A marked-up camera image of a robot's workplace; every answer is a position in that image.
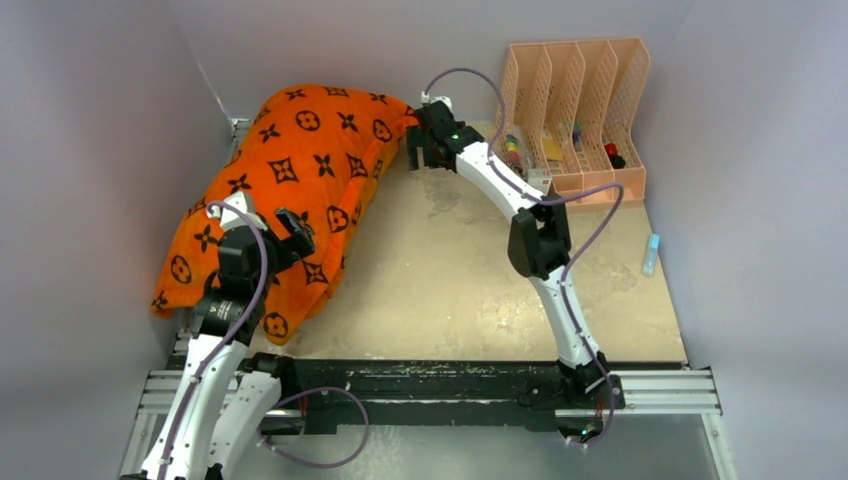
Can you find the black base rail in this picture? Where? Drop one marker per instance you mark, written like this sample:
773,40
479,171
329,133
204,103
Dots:
429,393

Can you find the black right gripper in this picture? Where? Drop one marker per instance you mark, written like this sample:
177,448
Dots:
420,139

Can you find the set of coloured markers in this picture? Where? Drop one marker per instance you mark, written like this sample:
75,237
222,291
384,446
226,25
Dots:
513,155

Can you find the small white red box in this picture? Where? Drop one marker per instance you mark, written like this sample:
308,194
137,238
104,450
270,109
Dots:
540,179

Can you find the aluminium frame rails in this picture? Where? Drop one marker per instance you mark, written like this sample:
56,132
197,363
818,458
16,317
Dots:
678,390

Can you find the pink desk file organizer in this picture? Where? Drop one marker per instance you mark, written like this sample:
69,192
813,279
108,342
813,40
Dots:
583,93

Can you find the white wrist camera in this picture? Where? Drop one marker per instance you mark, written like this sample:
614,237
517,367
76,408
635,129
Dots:
236,210
429,100

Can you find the orange patterned pillowcase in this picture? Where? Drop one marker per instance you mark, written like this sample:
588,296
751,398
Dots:
316,151

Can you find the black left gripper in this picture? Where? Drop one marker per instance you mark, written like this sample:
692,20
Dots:
299,236

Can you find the red black round object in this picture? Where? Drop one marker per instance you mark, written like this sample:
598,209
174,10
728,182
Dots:
616,160

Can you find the yellow notepad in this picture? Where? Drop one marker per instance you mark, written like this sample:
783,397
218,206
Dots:
552,150

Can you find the light blue glue stick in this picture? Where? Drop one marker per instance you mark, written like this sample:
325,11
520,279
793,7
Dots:
651,255

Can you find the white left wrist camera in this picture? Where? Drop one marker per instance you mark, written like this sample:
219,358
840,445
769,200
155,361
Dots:
236,210

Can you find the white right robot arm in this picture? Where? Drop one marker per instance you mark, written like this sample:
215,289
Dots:
538,245

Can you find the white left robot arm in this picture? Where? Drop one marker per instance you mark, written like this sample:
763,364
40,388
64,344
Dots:
218,406

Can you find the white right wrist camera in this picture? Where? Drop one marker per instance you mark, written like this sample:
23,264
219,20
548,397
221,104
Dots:
429,100

